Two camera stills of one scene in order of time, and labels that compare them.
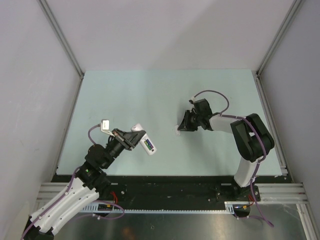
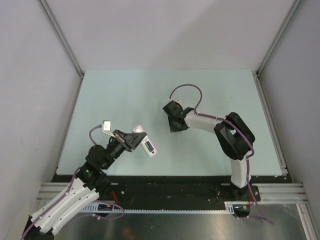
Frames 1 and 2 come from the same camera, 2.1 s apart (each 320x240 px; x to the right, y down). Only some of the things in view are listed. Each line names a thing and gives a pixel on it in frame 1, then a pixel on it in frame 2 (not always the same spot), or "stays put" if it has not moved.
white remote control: x=145 y=141 stays put
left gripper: x=134 y=137 stays put
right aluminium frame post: x=256 y=73 stays put
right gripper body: x=194 y=122 to x=174 y=127
